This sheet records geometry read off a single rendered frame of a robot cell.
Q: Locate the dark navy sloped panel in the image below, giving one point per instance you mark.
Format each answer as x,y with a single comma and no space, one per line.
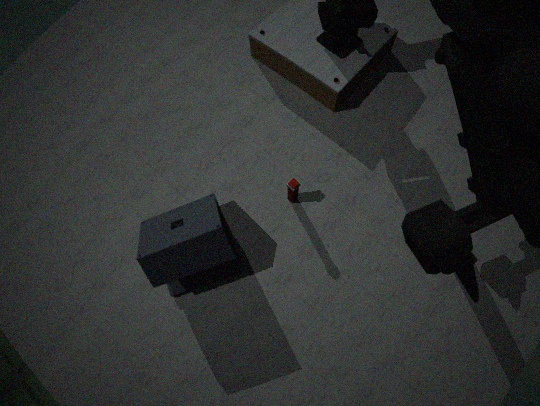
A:
188,247

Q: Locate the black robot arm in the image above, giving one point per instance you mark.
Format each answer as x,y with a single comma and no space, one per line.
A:
493,64

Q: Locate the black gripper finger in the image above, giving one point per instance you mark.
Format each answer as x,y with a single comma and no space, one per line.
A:
465,272

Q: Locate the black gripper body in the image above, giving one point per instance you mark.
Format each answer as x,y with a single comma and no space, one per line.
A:
439,237

